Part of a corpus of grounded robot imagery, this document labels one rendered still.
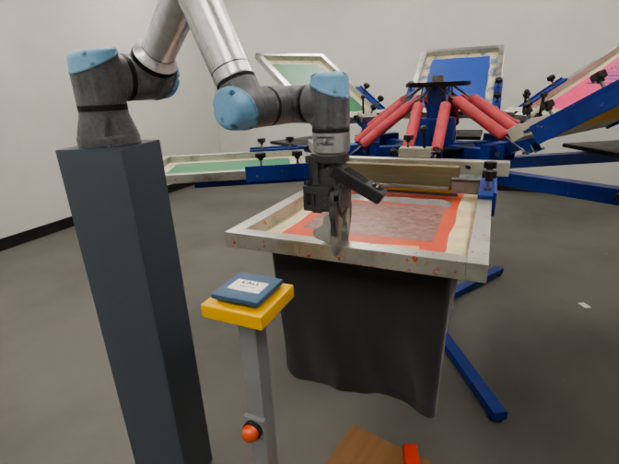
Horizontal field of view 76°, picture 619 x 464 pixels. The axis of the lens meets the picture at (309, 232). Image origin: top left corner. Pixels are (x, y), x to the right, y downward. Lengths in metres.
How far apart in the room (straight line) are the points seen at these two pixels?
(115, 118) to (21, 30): 3.81
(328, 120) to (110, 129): 0.58
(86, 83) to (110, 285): 0.52
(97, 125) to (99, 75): 0.11
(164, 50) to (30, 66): 3.78
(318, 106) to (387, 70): 4.85
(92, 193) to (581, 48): 5.11
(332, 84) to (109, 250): 0.73
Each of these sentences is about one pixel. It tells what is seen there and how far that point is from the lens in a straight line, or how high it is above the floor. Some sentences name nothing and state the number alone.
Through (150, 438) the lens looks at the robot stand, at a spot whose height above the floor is 0.28.
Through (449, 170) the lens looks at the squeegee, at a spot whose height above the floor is 1.05.
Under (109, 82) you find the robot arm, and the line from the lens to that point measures 1.13.
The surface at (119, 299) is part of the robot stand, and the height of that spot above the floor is 0.79.
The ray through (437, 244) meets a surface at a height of 0.96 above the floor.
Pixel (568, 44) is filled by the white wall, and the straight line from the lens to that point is 5.51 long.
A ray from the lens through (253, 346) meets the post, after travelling 0.81.
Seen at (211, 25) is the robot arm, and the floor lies 1.43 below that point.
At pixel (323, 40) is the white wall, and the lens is 5.91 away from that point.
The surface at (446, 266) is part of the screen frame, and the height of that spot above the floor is 0.99.
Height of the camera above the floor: 1.32
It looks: 20 degrees down
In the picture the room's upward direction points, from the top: 2 degrees counter-clockwise
